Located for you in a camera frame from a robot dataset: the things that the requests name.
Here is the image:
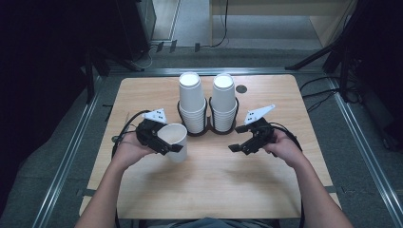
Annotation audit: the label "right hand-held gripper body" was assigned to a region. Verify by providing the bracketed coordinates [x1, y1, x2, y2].
[243, 104, 276, 156]

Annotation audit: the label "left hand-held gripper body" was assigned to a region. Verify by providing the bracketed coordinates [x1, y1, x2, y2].
[135, 107, 168, 156]

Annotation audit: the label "single white paper cup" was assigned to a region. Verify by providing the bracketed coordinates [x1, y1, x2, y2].
[157, 123, 188, 163]

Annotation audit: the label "stack of white paper cups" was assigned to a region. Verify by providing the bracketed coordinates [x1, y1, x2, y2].
[210, 73, 239, 133]
[178, 71, 207, 135]

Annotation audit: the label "black wire cup holder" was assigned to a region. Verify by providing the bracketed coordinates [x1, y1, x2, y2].
[176, 96, 240, 138]

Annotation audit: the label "person's left hand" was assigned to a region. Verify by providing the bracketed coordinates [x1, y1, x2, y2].
[111, 132, 157, 170]

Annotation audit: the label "person's right hand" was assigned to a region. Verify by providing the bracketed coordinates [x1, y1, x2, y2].
[263, 130, 308, 169]

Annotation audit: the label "black metal stand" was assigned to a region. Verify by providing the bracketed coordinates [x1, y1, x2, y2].
[83, 47, 146, 105]

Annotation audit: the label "person's grey clothing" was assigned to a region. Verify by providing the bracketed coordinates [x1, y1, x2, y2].
[148, 217, 279, 228]

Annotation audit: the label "grey tape strip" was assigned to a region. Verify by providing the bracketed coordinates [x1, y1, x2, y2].
[323, 184, 345, 195]
[76, 188, 97, 198]

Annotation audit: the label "black tripod stand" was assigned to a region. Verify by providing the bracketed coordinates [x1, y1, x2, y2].
[284, 0, 369, 94]

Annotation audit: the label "black cabinet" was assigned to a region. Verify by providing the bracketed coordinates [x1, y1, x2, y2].
[114, 0, 157, 62]

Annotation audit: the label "light wooden furniture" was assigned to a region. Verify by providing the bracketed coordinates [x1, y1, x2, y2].
[208, 0, 360, 49]

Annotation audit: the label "left hand-held gripper black cable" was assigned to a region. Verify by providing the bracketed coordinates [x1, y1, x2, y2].
[110, 109, 152, 228]

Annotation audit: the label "metal floor rail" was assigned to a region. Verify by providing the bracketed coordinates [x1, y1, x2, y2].
[107, 66, 331, 77]
[326, 77, 403, 228]
[31, 75, 103, 228]

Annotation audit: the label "black floor cables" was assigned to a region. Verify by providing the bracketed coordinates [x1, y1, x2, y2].
[298, 75, 341, 114]

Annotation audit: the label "white floor cable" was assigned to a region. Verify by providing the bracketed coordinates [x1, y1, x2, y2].
[134, 44, 160, 69]

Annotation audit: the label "thin black hanging cable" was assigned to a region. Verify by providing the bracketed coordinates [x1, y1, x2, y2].
[201, 0, 230, 49]

